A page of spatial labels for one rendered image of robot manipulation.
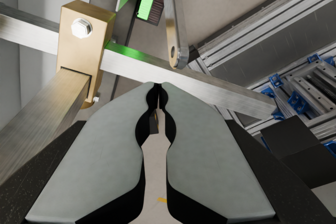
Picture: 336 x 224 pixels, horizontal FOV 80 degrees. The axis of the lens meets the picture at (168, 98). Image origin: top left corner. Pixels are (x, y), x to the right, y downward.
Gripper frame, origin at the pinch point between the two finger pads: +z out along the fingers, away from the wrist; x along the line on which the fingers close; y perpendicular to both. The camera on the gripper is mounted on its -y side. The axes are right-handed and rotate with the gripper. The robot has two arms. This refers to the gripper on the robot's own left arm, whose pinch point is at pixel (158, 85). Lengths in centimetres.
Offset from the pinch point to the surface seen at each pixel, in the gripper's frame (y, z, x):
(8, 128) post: 5.0, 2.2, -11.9
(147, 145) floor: 108, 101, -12
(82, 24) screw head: -0.7, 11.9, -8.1
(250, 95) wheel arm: 10.0, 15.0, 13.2
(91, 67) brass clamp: 4.7, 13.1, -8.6
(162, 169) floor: 138, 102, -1
